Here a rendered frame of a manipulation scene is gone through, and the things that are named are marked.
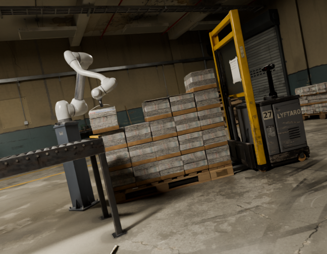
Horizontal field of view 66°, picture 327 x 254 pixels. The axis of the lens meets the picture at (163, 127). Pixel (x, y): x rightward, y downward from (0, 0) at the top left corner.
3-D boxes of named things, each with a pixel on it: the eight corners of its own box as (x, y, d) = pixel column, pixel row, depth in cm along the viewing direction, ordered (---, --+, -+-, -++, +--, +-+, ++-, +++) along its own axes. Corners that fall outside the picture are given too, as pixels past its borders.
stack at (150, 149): (114, 195, 320) (100, 131, 316) (202, 173, 336) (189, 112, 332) (113, 205, 282) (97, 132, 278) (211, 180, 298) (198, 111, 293)
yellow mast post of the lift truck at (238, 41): (256, 164, 295) (227, 13, 286) (262, 162, 296) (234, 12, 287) (259, 165, 286) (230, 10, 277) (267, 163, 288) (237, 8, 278)
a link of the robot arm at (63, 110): (54, 121, 294) (50, 103, 293) (68, 119, 308) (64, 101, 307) (61, 119, 284) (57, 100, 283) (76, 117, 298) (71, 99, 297)
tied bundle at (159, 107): (144, 122, 323) (141, 104, 322) (166, 117, 328) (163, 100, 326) (147, 122, 286) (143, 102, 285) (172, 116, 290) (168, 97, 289)
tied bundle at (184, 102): (167, 117, 327) (163, 100, 326) (188, 113, 331) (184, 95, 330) (172, 116, 289) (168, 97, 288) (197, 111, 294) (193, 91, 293)
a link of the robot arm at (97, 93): (96, 102, 262) (107, 94, 264) (94, 100, 247) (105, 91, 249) (90, 93, 262) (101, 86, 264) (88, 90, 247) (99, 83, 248)
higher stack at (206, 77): (201, 174, 336) (182, 77, 329) (222, 168, 340) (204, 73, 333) (211, 180, 298) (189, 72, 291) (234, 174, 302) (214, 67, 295)
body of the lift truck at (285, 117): (243, 160, 360) (233, 105, 356) (278, 151, 368) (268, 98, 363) (271, 170, 292) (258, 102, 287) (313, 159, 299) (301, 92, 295)
